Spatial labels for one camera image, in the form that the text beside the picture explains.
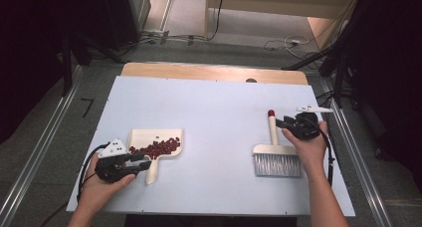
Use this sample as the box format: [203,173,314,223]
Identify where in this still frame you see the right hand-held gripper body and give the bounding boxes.
[282,105,334,141]

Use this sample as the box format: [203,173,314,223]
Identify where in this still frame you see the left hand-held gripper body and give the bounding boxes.
[95,138,147,184]

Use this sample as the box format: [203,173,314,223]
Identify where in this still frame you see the pile of red beans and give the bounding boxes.
[128,135,182,160]

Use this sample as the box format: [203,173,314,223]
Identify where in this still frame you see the cream hand brush grey bristles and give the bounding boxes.
[252,109,304,178]

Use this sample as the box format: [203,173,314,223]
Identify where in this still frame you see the cream plastic dustpan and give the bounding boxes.
[127,127,184,186]

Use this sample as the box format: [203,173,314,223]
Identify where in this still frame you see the person's right hand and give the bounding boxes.
[282,120,329,175]

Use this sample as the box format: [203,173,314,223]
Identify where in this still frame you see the person's left hand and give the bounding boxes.
[77,151,137,215]

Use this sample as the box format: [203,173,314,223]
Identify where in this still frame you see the black tripod stand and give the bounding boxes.
[282,37,352,109]

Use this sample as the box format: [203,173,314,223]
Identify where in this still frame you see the person's dark clothing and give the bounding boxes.
[123,215,298,227]

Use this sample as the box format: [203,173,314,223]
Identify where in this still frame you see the black metal stand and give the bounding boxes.
[61,31,125,97]

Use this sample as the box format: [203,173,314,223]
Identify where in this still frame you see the wooden table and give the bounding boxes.
[120,62,310,87]

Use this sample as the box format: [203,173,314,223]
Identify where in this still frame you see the black curtain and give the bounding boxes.
[0,0,140,145]
[344,0,422,195]

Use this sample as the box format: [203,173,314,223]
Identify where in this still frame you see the light wooden shelf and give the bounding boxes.
[203,0,362,21]

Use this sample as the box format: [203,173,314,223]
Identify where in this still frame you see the grey cabinet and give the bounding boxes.
[125,0,152,32]

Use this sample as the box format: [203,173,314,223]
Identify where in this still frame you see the left hand-held gripper black cable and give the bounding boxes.
[77,142,110,201]

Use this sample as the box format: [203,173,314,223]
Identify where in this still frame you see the hand-held gripper black cable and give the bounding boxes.
[77,142,110,201]
[317,120,336,188]

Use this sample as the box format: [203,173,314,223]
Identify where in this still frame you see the right hand-held gripper black cable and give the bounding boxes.
[317,120,336,188]

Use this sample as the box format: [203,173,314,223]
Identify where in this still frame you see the aluminium floor rail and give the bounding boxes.
[319,77,394,227]
[0,66,84,227]

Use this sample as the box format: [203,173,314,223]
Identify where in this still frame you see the white floor cable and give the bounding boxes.
[263,35,319,61]

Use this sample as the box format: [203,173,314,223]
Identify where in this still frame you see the grey floor cables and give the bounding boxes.
[118,29,207,56]

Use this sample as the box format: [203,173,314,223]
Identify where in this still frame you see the black hanging cable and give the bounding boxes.
[206,0,227,42]

